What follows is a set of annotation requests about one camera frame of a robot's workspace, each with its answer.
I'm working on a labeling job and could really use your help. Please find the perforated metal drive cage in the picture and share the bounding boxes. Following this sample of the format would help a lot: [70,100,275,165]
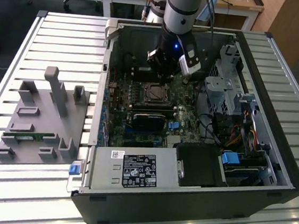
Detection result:
[201,42,268,123]

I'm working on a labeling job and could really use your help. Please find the black graphics card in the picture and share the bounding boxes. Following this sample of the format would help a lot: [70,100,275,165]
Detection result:
[130,110,167,133]

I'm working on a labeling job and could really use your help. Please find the silver CPU green edge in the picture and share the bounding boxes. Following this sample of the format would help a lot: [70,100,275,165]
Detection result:
[147,86,166,101]

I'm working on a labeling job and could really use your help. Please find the grey parts rack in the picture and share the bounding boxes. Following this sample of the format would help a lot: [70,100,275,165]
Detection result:
[0,61,93,175]

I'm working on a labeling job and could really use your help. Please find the blue case latch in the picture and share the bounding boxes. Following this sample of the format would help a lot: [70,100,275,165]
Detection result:
[68,163,81,177]

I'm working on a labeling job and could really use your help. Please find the silver finned chipset heatsink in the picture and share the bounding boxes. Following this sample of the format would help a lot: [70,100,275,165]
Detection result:
[167,134,183,148]

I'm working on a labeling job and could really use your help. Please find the green RAM stick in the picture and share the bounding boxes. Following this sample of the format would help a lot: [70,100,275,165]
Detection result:
[2,128,57,144]

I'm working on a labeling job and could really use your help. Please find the black wire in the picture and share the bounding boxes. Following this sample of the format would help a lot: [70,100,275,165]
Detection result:
[193,112,228,147]

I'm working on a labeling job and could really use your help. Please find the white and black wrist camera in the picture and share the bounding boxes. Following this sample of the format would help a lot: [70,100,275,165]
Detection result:
[177,35,205,78]

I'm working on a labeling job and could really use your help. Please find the blue disk carrier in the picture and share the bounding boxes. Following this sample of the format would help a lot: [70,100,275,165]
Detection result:
[220,151,242,168]

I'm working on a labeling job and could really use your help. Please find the grey power supply with label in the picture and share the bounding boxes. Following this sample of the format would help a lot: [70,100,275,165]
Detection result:
[88,145,184,199]

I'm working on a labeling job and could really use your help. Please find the yellow red wire bundle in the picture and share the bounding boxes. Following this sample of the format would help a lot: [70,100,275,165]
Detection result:
[224,106,262,153]

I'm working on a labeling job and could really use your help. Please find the black and silver PC case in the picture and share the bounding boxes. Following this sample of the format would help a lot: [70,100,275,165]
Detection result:
[67,14,299,224]

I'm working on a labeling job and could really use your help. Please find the wooden cabinet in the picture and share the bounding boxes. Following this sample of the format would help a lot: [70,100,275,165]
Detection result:
[247,0,299,69]

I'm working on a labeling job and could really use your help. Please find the RAM slot white clips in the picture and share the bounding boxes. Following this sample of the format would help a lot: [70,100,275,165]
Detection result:
[132,104,174,113]
[132,108,174,117]

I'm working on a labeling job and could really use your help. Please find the black plastic bay cover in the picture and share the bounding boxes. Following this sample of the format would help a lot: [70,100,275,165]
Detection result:
[171,140,229,192]

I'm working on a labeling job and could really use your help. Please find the green motherboard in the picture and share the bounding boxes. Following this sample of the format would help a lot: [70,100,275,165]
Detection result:
[98,66,211,156]

